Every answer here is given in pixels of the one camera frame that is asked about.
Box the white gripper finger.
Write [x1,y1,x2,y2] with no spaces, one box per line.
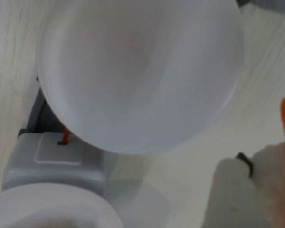
[204,152,272,228]

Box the white round plastic plate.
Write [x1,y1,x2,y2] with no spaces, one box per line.
[38,0,244,155]
[0,182,124,228]

